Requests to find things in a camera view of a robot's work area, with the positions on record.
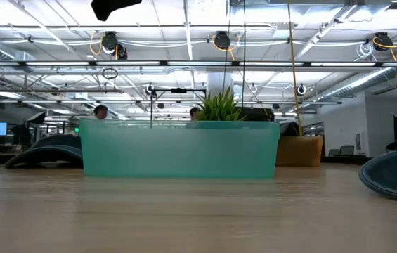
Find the dark blue denim cap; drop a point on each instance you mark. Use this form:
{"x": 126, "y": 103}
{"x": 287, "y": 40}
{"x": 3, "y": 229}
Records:
{"x": 391, "y": 179}
{"x": 50, "y": 154}

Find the teal translucent plastic bin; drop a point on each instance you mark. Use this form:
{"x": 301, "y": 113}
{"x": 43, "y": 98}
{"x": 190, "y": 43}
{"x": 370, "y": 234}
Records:
{"x": 180, "y": 151}

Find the person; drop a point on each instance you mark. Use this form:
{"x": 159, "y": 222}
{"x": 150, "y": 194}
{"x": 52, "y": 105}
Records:
{"x": 100, "y": 111}
{"x": 194, "y": 113}

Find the orange plastic bin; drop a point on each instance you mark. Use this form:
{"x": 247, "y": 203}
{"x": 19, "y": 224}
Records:
{"x": 300, "y": 151}

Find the small green potted plant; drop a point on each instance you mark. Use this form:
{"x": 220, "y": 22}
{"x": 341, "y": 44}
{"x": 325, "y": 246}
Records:
{"x": 219, "y": 109}

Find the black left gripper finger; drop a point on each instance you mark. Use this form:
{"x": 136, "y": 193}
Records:
{"x": 110, "y": 7}

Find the small dark desk monitor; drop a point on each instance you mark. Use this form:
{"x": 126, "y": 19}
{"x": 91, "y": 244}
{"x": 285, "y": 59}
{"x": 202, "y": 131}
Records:
{"x": 334, "y": 152}
{"x": 346, "y": 150}

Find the long ceiling light rail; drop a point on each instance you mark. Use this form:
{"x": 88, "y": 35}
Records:
{"x": 219, "y": 102}
{"x": 128, "y": 63}

